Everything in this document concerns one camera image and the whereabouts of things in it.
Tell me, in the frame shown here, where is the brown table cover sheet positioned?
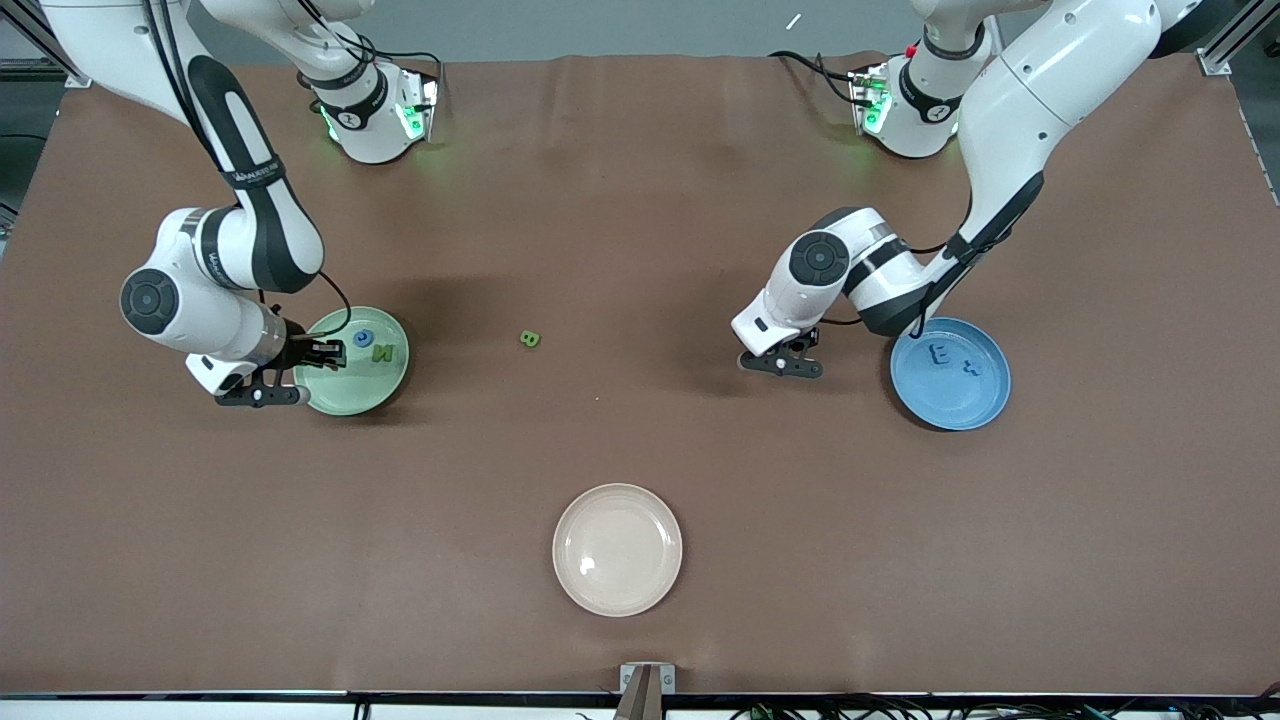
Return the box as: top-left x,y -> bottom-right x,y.
0,52 -> 1280,698

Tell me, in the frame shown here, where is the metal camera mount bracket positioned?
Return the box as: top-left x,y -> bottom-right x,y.
613,663 -> 676,720

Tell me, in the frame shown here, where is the cream plate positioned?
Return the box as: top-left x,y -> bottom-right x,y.
552,483 -> 684,618

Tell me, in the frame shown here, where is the blue plate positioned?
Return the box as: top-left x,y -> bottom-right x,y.
889,317 -> 1012,432

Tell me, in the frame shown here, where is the light green plate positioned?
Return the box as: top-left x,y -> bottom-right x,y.
293,306 -> 410,417

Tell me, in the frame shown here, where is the black base cable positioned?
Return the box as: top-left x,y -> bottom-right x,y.
296,0 -> 446,96
768,48 -> 863,105

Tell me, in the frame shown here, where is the black left base cable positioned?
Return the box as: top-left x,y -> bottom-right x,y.
768,48 -> 863,105

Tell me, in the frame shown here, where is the aluminium frame profile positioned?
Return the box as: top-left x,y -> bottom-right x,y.
1198,0 -> 1280,76
0,0 -> 101,89

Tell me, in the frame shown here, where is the black right base cable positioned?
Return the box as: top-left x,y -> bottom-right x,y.
296,0 -> 446,96

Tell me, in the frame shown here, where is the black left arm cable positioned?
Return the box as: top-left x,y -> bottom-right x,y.
820,190 -> 1001,327

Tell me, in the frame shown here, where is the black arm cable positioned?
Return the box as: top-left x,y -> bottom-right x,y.
140,0 -> 353,341
820,190 -> 1001,327

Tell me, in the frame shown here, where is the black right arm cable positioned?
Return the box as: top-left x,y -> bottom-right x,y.
140,0 -> 353,341

